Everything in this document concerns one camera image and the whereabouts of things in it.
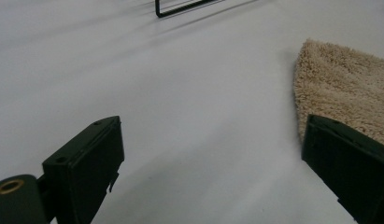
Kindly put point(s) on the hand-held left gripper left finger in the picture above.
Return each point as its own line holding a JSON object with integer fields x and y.
{"x": 87, "y": 161}

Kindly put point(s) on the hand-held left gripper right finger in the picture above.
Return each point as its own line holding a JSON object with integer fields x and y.
{"x": 351, "y": 161}

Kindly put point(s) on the beige towel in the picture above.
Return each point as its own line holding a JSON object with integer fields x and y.
{"x": 342, "y": 90}

